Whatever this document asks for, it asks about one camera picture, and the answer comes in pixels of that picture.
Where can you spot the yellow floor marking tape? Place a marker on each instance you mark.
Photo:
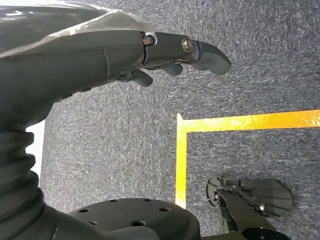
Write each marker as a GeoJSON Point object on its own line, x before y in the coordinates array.
{"type": "Point", "coordinates": [181, 159]}

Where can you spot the ribbed grey left arm sleeve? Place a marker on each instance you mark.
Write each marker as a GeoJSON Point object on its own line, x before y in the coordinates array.
{"type": "Point", "coordinates": [15, 172]}

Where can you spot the white desk panel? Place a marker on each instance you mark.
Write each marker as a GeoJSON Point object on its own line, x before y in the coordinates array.
{"type": "Point", "coordinates": [36, 149]}

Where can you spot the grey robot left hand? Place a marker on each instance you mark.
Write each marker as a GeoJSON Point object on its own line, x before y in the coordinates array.
{"type": "Point", "coordinates": [62, 56]}

